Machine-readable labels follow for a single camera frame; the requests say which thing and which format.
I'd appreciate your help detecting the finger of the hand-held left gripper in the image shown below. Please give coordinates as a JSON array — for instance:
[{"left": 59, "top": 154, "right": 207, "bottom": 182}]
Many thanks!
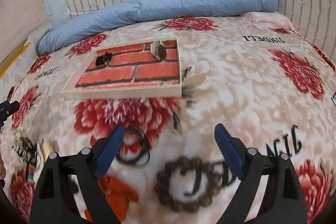
[{"left": 0, "top": 101, "right": 21, "bottom": 122}]

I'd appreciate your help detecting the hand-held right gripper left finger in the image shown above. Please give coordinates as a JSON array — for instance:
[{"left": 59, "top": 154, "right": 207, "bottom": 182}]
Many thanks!
[{"left": 29, "top": 125, "right": 125, "bottom": 224}]

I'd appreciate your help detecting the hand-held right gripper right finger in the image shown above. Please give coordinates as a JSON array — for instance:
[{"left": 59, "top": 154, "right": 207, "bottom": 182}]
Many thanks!
[{"left": 214, "top": 123, "right": 308, "bottom": 224}]

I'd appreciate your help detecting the black hair tie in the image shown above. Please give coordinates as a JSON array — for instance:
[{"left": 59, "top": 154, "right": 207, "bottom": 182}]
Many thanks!
[{"left": 116, "top": 129, "right": 151, "bottom": 167}]

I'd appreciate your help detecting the orange fabric hair tie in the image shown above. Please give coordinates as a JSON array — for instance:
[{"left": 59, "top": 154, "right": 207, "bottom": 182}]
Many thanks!
[{"left": 85, "top": 175, "right": 139, "bottom": 223}]

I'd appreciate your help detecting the brown wooden bead bracelet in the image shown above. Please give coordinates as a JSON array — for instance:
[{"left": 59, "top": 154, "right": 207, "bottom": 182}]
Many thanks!
[{"left": 154, "top": 156, "right": 227, "bottom": 212}]

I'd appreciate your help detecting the rainbow woven bracelet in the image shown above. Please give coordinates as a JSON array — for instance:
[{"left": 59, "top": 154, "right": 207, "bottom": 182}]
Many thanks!
[{"left": 26, "top": 161, "right": 35, "bottom": 188}]

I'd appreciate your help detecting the brick-pattern shallow box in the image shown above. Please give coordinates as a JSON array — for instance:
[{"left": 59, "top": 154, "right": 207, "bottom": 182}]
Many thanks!
[{"left": 62, "top": 37, "right": 183, "bottom": 100}]

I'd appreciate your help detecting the black beaded jewelry cluster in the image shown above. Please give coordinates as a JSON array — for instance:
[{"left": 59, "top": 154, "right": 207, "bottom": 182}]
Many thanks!
[{"left": 95, "top": 52, "right": 113, "bottom": 67}]

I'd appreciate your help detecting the yellow stick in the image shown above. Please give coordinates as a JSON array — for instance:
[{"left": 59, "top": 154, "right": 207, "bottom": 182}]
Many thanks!
[{"left": 0, "top": 42, "right": 31, "bottom": 77}]

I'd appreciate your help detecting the light wooden stick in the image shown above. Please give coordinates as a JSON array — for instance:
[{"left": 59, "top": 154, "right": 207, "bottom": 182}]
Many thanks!
[{"left": 42, "top": 142, "right": 54, "bottom": 162}]

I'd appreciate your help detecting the red floral printed blanket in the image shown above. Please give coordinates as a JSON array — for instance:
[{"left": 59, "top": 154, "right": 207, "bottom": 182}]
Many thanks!
[{"left": 0, "top": 13, "right": 336, "bottom": 224}]

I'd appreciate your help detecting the pink pillow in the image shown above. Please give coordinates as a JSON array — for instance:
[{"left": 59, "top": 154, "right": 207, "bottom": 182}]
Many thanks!
[{"left": 241, "top": 11, "right": 294, "bottom": 30}]

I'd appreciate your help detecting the blue quilted duvet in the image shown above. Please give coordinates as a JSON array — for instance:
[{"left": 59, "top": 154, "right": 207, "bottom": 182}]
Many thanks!
[{"left": 35, "top": 0, "right": 279, "bottom": 56}]

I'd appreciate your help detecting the white and brown bracelet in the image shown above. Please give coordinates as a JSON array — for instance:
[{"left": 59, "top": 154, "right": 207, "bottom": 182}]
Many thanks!
[{"left": 150, "top": 40, "right": 167, "bottom": 60}]

